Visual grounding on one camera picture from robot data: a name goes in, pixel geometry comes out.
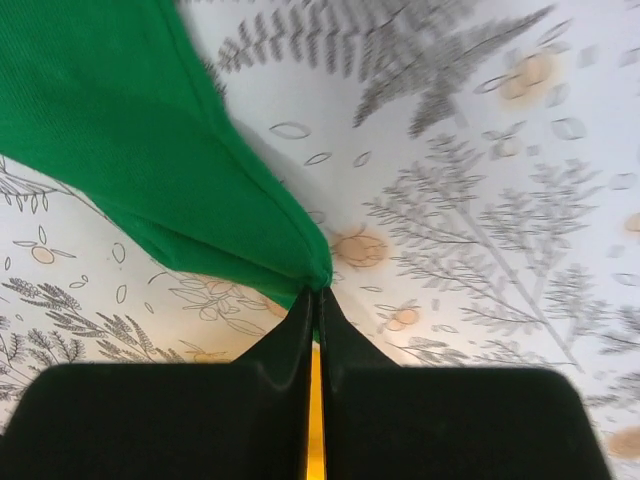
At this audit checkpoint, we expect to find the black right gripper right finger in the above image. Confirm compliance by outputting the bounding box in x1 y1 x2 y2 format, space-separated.
315 289 610 480

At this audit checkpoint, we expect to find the green t shirt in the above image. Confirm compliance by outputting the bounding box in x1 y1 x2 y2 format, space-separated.
1 1 333 307

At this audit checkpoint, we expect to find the yellow plastic tray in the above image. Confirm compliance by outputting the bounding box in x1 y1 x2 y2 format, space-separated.
306 343 326 480

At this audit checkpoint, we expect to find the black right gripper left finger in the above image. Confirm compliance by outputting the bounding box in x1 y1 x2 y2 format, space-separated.
1 291 313 479

